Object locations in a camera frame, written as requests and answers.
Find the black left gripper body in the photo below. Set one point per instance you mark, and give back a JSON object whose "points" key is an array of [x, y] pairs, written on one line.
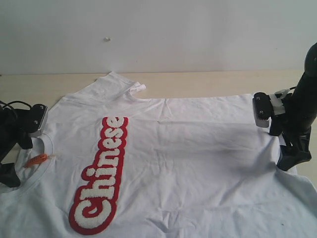
{"points": [[12, 131]]}

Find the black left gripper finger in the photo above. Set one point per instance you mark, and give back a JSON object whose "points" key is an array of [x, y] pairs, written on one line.
{"points": [[8, 175]]}

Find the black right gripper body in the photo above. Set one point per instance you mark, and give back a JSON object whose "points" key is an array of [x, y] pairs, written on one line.
{"points": [[292, 119]]}

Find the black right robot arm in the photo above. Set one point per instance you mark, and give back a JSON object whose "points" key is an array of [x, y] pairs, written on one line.
{"points": [[307, 85]]}

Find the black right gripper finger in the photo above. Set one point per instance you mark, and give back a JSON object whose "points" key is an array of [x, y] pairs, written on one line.
{"points": [[290, 157]]}

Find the white t-shirt red lettering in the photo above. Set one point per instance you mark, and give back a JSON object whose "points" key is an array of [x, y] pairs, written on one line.
{"points": [[123, 167]]}

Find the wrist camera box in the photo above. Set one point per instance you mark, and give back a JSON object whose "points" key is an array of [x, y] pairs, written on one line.
{"points": [[39, 116], [266, 106]]}

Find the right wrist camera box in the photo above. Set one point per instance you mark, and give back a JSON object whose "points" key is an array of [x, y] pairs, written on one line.
{"points": [[266, 106]]}

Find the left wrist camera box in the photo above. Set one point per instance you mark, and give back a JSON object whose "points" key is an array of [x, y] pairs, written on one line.
{"points": [[39, 116]]}

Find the orange garment tag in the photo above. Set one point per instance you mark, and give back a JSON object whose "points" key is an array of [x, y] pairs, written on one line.
{"points": [[36, 160]]}

